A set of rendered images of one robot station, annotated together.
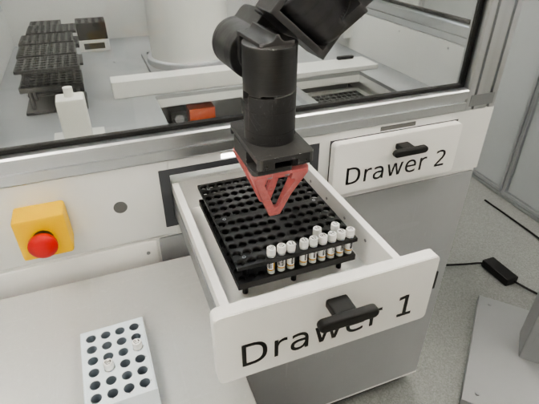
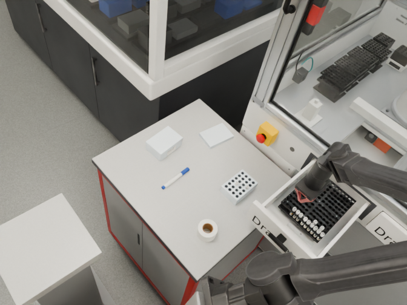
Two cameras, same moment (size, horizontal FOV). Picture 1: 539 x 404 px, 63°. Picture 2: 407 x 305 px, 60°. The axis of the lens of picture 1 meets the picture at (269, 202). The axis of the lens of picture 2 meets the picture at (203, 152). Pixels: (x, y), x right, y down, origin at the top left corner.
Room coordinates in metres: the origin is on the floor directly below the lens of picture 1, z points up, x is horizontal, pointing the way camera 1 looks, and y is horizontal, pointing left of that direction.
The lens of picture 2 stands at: (-0.18, -0.36, 1.93)
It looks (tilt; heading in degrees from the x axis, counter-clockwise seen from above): 52 degrees down; 58
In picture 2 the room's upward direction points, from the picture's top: 13 degrees clockwise
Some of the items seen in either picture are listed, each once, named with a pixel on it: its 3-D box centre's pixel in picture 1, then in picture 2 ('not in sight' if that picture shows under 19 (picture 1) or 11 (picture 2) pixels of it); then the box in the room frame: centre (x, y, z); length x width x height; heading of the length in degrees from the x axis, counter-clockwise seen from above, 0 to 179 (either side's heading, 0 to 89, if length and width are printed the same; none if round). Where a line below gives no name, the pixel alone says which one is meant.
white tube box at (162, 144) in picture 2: not in sight; (164, 143); (0.16, 0.48, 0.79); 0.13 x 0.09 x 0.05; 26
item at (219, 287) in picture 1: (268, 225); (317, 204); (0.57, 0.00, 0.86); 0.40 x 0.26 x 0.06; 21
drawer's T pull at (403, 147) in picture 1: (407, 148); not in sight; (0.77, -0.26, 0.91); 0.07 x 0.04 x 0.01; 111
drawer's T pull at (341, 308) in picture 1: (342, 310); (280, 239); (0.35, -0.08, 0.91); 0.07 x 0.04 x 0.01; 111
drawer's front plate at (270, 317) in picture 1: (330, 313); (281, 238); (0.38, -0.07, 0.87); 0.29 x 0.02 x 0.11; 111
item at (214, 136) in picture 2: not in sight; (216, 135); (0.39, 0.47, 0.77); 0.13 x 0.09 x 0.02; 13
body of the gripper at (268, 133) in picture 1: (269, 120); (315, 179); (0.46, 0.00, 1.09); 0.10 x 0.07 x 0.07; 21
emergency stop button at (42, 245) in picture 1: (42, 244); (261, 138); (0.51, 0.33, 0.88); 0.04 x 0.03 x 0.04; 111
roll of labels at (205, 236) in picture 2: not in sight; (206, 230); (0.18, 0.07, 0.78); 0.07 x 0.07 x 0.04
